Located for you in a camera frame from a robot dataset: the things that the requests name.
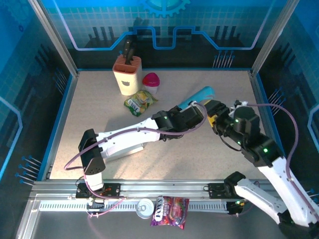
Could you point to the silver tin can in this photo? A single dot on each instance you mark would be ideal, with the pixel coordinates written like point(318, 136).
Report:
point(145, 207)

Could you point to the pink lidded plastic container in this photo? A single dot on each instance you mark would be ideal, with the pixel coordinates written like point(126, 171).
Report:
point(150, 79)

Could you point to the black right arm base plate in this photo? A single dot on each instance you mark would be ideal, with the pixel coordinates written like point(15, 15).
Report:
point(215, 190)

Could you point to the aluminium frame post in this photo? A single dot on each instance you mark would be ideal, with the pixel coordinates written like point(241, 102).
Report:
point(57, 42)
point(271, 37)

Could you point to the black controller board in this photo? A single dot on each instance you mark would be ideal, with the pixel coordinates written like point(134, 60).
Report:
point(96, 206)
point(235, 207)

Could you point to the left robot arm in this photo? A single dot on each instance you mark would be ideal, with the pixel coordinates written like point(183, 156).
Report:
point(124, 139)

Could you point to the aluminium mounting rail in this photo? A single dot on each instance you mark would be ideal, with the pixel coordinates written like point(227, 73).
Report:
point(162, 185)

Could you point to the purple berries candy bag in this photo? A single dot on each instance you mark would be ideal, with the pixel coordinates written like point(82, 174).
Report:
point(169, 211)

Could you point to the aluminium side rail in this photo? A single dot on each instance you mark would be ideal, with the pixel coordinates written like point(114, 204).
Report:
point(261, 99)
point(62, 119)

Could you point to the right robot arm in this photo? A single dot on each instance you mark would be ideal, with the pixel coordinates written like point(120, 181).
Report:
point(286, 179)

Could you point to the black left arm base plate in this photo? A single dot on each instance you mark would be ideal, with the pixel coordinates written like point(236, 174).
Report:
point(112, 189)

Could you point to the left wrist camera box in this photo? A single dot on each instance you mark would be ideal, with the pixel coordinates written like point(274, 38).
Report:
point(193, 102)

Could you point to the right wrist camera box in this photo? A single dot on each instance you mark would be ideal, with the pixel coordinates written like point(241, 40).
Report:
point(240, 103)

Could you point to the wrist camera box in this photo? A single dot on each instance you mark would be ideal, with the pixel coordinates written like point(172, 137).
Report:
point(193, 102)
point(240, 103)

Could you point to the green yellow candy bag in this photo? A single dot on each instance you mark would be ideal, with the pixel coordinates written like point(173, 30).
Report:
point(139, 103)

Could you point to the beige knife block orange top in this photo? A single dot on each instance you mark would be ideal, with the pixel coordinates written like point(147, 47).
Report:
point(127, 82)

